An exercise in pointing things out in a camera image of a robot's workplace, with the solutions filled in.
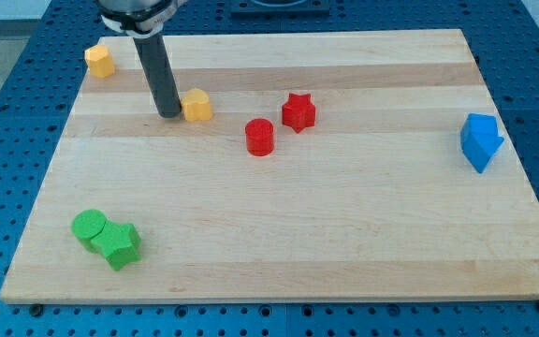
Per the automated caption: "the red cylinder block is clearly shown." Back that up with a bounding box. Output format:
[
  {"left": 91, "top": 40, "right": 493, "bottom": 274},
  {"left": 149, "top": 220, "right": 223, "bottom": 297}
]
[{"left": 245, "top": 118, "right": 274, "bottom": 156}]

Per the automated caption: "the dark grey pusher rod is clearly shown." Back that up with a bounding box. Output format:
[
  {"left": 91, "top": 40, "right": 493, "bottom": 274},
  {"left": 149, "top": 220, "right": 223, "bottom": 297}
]
[{"left": 134, "top": 33, "right": 182, "bottom": 118}]

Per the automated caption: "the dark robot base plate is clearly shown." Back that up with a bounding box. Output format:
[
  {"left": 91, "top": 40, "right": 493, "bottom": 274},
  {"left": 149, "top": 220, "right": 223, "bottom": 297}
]
[{"left": 228, "top": 0, "right": 331, "bottom": 16}]

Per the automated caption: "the light wooden board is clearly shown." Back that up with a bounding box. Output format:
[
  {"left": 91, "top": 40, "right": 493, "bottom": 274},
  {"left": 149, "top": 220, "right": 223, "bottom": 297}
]
[{"left": 0, "top": 29, "right": 539, "bottom": 304}]

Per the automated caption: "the green cylinder block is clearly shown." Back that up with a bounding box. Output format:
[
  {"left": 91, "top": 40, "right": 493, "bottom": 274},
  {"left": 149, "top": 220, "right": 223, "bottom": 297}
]
[{"left": 71, "top": 209, "right": 107, "bottom": 253}]

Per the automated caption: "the blue arrow block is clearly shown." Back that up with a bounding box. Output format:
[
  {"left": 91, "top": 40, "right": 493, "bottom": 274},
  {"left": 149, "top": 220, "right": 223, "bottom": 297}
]
[{"left": 460, "top": 113, "right": 504, "bottom": 173}]

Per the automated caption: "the red star block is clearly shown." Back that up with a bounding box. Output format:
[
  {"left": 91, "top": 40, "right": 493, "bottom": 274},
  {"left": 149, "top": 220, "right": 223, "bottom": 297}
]
[{"left": 282, "top": 93, "right": 316, "bottom": 133}]

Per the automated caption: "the yellow hexagon block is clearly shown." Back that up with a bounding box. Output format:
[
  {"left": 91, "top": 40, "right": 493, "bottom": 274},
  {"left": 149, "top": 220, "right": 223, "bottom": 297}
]
[{"left": 84, "top": 45, "right": 115, "bottom": 78}]

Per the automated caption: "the yellow heart block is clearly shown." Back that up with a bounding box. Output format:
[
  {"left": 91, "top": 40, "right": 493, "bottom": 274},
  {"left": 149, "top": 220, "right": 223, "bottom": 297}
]
[{"left": 181, "top": 88, "right": 213, "bottom": 122}]

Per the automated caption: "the green star block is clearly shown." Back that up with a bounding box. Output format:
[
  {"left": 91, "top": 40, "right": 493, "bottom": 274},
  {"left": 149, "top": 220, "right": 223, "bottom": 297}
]
[{"left": 91, "top": 222, "right": 141, "bottom": 271}]

